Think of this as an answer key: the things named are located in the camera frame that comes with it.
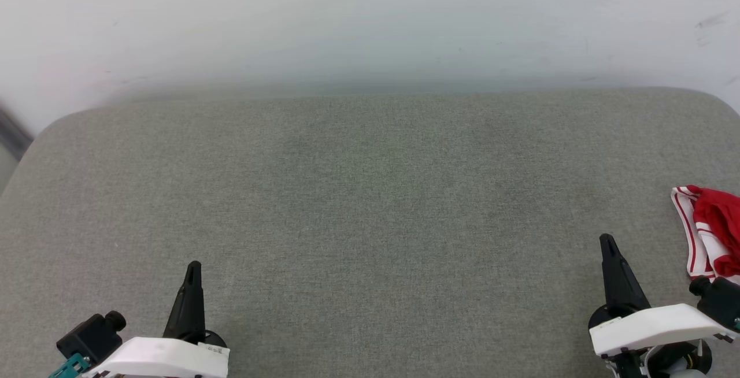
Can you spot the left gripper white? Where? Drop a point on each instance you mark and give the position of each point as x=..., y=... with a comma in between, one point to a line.
x=167, y=358

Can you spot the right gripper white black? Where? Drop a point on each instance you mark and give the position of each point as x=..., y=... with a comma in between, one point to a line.
x=653, y=326

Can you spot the red white basketball jersey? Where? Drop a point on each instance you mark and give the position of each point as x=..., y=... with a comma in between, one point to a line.
x=714, y=228

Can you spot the grey fabric sofa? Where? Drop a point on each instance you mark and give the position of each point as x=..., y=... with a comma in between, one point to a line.
x=370, y=222

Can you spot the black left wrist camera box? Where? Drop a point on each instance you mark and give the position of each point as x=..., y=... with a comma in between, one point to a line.
x=92, y=337

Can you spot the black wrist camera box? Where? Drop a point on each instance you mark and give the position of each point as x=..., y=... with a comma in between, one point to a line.
x=92, y=337
x=722, y=303

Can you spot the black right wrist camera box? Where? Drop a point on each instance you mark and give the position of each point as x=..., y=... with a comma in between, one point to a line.
x=722, y=303

